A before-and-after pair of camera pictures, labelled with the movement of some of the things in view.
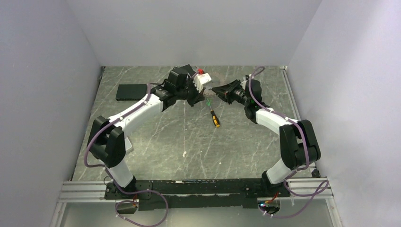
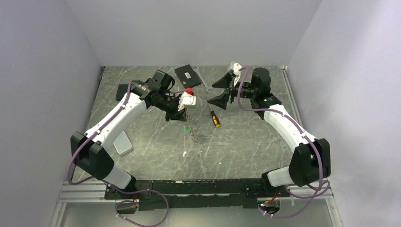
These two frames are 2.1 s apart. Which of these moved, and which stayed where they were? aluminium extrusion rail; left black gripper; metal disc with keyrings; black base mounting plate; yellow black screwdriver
Moved: metal disc with keyrings; left black gripper
Stayed: black base mounting plate; aluminium extrusion rail; yellow black screwdriver
